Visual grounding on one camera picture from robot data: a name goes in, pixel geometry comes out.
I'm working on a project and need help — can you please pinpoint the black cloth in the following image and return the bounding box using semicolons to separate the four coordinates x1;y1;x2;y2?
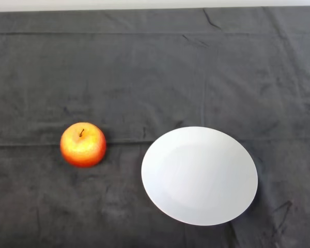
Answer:
0;5;310;248

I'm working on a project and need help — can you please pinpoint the white round plate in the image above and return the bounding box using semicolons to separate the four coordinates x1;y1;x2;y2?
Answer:
141;126;259;226

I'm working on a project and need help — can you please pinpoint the red and yellow apple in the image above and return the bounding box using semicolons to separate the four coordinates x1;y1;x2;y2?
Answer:
60;122;107;168

